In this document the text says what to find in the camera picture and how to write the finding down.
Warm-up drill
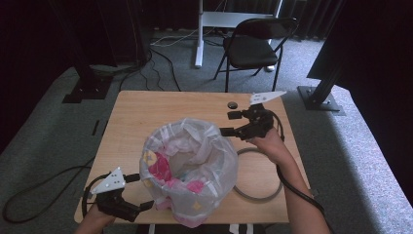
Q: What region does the grey bin ring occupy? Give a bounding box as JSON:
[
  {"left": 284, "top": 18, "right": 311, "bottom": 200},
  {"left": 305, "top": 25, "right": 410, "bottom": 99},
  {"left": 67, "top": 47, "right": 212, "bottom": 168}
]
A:
[{"left": 233, "top": 147, "right": 283, "bottom": 202}]

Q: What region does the person's right hand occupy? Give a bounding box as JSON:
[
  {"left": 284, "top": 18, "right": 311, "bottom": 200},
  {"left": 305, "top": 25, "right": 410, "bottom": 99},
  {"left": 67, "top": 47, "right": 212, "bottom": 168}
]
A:
[{"left": 247, "top": 128, "right": 290, "bottom": 165}]

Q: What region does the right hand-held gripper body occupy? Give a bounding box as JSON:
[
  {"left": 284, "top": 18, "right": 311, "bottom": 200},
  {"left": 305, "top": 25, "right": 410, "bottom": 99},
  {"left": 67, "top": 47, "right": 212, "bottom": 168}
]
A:
[{"left": 235, "top": 91, "right": 287, "bottom": 140}]

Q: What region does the hand-held gripper cable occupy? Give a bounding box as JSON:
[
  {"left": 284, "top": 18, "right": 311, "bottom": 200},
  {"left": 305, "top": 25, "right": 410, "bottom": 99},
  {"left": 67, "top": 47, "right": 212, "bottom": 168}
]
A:
[
  {"left": 81, "top": 174, "right": 110, "bottom": 218},
  {"left": 266, "top": 110, "right": 325, "bottom": 215}
]

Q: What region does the black stand with base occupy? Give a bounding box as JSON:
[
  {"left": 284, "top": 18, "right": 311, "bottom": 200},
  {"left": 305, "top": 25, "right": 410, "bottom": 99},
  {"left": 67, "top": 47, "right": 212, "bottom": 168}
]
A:
[{"left": 48, "top": 0, "right": 114, "bottom": 104}]

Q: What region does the black folding chair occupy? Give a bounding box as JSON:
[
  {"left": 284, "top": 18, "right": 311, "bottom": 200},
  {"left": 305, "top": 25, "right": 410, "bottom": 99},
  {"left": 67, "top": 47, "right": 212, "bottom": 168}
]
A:
[{"left": 212, "top": 17, "right": 299, "bottom": 94}]

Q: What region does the left hand-held gripper cable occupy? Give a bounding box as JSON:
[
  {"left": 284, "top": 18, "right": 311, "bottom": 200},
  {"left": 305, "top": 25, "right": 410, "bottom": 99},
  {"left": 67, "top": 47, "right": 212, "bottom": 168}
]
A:
[{"left": 81, "top": 174, "right": 110, "bottom": 218}]

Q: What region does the white cable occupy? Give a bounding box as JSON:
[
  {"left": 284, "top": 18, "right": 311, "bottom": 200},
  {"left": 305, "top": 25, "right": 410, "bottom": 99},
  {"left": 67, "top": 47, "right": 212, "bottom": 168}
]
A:
[{"left": 150, "top": 28, "right": 200, "bottom": 47}]

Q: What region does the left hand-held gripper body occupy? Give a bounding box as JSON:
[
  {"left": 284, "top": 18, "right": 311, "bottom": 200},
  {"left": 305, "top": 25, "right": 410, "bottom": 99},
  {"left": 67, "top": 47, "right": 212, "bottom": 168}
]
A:
[{"left": 91, "top": 167, "right": 142, "bottom": 223}]

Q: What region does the person's left hand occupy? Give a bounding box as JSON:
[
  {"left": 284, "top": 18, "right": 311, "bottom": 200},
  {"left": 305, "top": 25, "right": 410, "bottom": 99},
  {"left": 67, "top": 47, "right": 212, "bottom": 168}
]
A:
[{"left": 81, "top": 204, "right": 116, "bottom": 228}]

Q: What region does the right hand-held gripper cable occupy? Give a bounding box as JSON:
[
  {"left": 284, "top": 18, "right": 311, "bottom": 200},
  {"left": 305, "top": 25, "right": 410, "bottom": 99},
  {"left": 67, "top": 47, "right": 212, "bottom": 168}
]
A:
[{"left": 266, "top": 110, "right": 325, "bottom": 215}]

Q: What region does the pink crumpled wrapper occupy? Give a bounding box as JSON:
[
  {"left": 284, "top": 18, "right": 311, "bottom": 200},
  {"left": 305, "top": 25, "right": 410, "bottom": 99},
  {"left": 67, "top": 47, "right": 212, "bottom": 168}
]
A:
[{"left": 148, "top": 152, "right": 173, "bottom": 183}]

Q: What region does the black floor cable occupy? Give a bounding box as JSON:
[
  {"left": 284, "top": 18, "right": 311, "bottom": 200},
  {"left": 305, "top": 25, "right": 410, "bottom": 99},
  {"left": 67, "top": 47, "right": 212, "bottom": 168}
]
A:
[{"left": 2, "top": 156, "right": 95, "bottom": 224}]

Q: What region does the black metal post with base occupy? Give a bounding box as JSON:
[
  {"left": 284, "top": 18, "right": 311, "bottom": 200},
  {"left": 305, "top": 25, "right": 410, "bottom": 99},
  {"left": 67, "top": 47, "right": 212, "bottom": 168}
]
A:
[{"left": 297, "top": 64, "right": 347, "bottom": 117}]

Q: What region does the white desk frame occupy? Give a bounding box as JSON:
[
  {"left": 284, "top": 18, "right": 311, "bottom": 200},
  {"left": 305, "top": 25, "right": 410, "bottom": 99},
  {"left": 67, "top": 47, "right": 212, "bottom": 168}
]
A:
[{"left": 194, "top": 0, "right": 284, "bottom": 73}]

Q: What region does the black cable bundle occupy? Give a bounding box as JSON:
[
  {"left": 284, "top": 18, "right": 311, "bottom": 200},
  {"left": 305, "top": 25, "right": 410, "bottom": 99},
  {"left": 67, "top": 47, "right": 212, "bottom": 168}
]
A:
[{"left": 118, "top": 47, "right": 182, "bottom": 92}]

